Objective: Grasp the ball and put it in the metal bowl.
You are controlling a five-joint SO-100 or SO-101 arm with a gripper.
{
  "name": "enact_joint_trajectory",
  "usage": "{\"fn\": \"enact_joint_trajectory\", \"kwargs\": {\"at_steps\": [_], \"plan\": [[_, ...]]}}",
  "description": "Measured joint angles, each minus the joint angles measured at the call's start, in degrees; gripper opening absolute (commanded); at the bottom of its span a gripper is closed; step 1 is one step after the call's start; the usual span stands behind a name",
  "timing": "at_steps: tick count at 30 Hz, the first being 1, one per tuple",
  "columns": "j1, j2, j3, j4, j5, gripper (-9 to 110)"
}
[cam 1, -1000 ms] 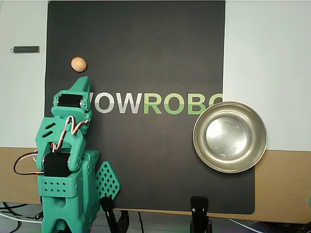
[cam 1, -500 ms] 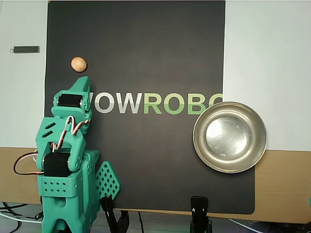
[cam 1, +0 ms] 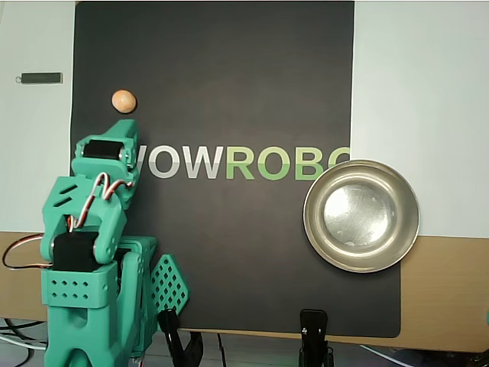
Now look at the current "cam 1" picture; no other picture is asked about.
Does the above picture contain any white cable with plug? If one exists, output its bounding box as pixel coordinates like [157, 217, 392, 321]
[358, 343, 421, 362]

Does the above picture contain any metal bowl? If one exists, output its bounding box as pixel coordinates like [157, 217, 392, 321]
[303, 159, 421, 274]

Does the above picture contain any black WOWROBO mat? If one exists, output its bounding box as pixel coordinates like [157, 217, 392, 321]
[63, 0, 402, 339]

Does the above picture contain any red white black servo cable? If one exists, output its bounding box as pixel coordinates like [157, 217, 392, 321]
[66, 172, 134, 232]
[2, 233, 54, 271]

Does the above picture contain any black USB stick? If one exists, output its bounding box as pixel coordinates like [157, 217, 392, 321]
[15, 71, 65, 86]

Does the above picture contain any black table clamp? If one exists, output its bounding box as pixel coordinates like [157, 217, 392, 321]
[157, 307, 204, 367]

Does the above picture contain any tan ball with black base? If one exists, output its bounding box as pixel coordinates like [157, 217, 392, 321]
[111, 89, 138, 115]

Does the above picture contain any teal robot base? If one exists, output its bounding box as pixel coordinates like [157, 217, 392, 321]
[118, 235, 191, 356]

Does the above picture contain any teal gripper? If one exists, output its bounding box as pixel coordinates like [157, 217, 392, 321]
[70, 119, 140, 192]

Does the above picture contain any black C clamp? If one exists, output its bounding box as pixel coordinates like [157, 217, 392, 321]
[468, 349, 489, 367]

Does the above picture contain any white paper sheet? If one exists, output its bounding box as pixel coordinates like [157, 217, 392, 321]
[0, 0, 489, 240]

